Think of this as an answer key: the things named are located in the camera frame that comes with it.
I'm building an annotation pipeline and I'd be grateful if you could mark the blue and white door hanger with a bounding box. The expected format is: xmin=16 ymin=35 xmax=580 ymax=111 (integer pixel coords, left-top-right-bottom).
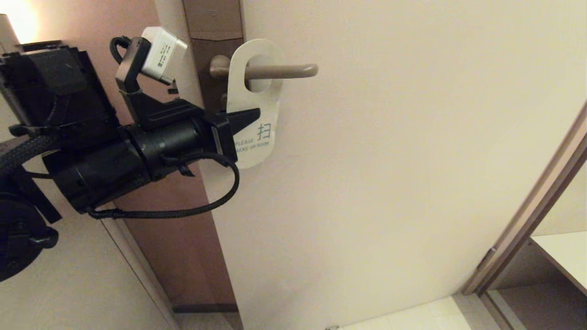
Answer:
xmin=226 ymin=38 xmax=281 ymax=170

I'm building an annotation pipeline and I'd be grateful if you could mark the brown door lock plate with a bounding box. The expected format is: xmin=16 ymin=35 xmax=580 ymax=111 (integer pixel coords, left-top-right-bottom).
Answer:
xmin=183 ymin=0 xmax=244 ymax=115

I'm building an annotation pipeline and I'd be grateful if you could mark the brown door jamb panel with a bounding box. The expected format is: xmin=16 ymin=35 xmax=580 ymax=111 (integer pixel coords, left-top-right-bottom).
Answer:
xmin=28 ymin=0 xmax=239 ymax=313

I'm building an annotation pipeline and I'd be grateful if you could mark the white door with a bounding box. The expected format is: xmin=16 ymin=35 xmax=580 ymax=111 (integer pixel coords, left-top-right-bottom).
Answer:
xmin=154 ymin=0 xmax=587 ymax=330

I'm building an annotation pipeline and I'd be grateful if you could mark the white shelf board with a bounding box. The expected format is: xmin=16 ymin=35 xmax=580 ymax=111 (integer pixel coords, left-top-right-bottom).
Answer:
xmin=527 ymin=231 xmax=587 ymax=298

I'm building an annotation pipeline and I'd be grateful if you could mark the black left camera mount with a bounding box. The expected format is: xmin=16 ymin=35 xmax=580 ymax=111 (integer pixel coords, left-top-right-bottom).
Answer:
xmin=115 ymin=37 xmax=205 ymax=131

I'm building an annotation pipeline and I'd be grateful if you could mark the brown metal door handle lever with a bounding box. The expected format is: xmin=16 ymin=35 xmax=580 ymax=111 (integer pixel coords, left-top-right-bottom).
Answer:
xmin=210 ymin=55 xmax=319 ymax=81

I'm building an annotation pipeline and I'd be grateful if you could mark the thin black braided cable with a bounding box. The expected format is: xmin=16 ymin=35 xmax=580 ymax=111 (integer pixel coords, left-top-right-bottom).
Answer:
xmin=87 ymin=153 xmax=240 ymax=220

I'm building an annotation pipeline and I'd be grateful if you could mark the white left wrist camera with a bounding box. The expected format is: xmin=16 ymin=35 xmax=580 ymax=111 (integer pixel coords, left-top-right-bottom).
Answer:
xmin=140 ymin=26 xmax=188 ymax=85

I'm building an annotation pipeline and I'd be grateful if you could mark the thick black braided cable sleeve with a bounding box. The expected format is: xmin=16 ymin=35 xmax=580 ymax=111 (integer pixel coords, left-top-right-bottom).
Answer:
xmin=0 ymin=135 xmax=60 ymax=180

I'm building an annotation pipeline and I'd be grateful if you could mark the black wall lamp bracket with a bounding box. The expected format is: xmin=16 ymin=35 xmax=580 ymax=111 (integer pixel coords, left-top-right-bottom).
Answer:
xmin=18 ymin=40 xmax=61 ymax=52

